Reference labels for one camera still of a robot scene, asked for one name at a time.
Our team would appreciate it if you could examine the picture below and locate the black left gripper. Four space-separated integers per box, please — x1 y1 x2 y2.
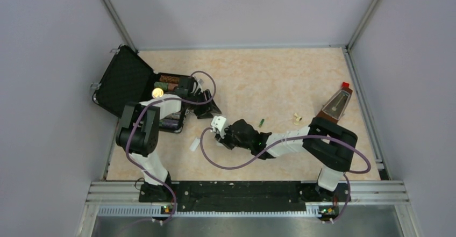
188 89 221 119

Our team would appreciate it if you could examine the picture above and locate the white battery cover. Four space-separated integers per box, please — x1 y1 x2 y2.
189 138 201 152

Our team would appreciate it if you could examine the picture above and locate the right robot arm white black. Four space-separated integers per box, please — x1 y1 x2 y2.
210 116 358 200

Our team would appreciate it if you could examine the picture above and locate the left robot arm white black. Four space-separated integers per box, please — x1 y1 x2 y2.
116 77 217 201

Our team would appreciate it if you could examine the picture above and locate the green AA battery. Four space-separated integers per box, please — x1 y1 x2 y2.
258 118 265 128

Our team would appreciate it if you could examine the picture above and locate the purple poker chip stack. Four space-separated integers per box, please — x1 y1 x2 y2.
160 113 182 131

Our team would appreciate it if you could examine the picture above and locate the yellow big blind chip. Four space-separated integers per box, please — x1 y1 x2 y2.
152 88 164 99

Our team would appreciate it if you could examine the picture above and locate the brown poker chip stack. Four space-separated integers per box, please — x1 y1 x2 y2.
158 74 187 84

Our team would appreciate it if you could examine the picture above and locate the cream chess piece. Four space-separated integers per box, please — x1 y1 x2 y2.
293 113 303 125

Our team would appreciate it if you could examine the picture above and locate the black poker chip case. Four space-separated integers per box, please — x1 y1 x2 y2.
92 45 190 118

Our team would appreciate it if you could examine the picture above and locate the brown wooden metronome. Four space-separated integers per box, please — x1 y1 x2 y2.
317 82 353 124

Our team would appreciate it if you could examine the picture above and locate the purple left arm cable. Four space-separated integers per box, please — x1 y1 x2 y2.
124 70 217 225

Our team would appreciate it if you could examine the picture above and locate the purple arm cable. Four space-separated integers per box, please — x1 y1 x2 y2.
124 70 217 225
199 126 372 225

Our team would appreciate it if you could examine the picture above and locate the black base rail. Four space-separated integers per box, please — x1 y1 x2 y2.
139 181 351 212

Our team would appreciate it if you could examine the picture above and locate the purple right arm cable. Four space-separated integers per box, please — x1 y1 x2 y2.
199 126 372 225

